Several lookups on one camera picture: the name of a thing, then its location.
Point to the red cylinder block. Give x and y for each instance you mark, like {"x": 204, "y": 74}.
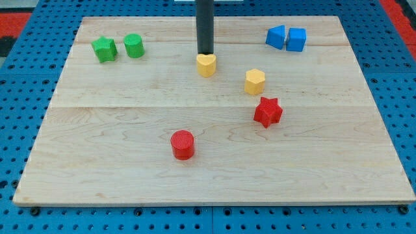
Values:
{"x": 182, "y": 143}

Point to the yellow heart block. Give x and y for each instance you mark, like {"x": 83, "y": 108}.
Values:
{"x": 206, "y": 64}

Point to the yellow hexagon block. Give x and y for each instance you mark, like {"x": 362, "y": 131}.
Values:
{"x": 254, "y": 82}

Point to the red star block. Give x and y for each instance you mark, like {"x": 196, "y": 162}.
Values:
{"x": 268, "y": 111}

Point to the light wooden board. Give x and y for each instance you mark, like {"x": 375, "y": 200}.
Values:
{"x": 105, "y": 138}

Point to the blue triangle block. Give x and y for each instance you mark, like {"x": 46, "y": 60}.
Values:
{"x": 276, "y": 37}

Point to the green cylinder block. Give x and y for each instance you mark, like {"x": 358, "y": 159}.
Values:
{"x": 134, "y": 45}

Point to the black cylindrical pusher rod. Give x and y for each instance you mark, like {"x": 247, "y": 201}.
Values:
{"x": 205, "y": 26}

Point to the blue cube block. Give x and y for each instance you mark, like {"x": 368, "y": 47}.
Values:
{"x": 296, "y": 39}

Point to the green star block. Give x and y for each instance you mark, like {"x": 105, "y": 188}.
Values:
{"x": 105, "y": 49}

